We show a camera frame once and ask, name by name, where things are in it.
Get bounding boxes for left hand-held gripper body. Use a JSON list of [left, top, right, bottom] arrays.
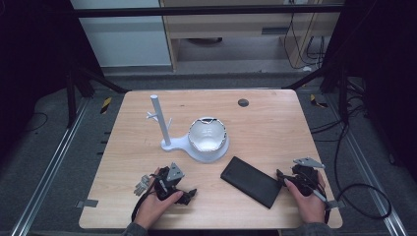
[[153, 162, 186, 202]]

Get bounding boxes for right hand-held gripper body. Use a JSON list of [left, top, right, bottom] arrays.
[[288, 156, 327, 197]]

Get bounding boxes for black wallet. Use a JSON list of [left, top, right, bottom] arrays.
[[219, 155, 283, 209]]

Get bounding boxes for white stand with hooks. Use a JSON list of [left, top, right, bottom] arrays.
[[146, 94, 230, 164]]

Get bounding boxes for person's right hand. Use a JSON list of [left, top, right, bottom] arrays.
[[283, 173, 328, 224]]

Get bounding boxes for person's left hand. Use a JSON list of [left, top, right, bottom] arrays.
[[133, 191, 185, 230]]

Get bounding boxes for grey tape piece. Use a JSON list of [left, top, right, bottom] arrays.
[[76, 199, 99, 208], [326, 200, 346, 210]]

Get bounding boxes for yellow black striped tape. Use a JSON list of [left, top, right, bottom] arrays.
[[99, 96, 113, 115], [310, 93, 328, 109]]

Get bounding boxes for black metal stand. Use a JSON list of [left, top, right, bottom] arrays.
[[65, 63, 130, 129], [282, 63, 350, 124]]

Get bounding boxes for black curtain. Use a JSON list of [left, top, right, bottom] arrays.
[[0, 0, 104, 165], [323, 0, 417, 181]]

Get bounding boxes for white cabinet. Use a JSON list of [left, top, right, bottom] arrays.
[[70, 0, 173, 68]]

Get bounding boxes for light wooden desk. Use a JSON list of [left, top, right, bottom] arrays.
[[159, 0, 345, 72]]

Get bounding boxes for right gripper cable with plug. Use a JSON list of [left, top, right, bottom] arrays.
[[306, 183, 331, 224]]

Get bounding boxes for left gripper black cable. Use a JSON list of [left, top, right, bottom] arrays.
[[131, 181, 156, 223]]

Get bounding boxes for black looped floor cable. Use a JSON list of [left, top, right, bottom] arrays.
[[333, 122, 393, 220]]

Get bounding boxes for aluminium floor rail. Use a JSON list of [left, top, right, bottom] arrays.
[[328, 94, 409, 236], [9, 97, 90, 236]]

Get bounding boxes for black cables under desk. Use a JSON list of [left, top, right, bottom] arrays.
[[283, 0, 327, 71]]

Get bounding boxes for thin black floor cable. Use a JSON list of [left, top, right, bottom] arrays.
[[23, 112, 49, 134]]

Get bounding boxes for black horizontal frame bar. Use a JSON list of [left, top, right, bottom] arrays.
[[72, 4, 344, 19]]

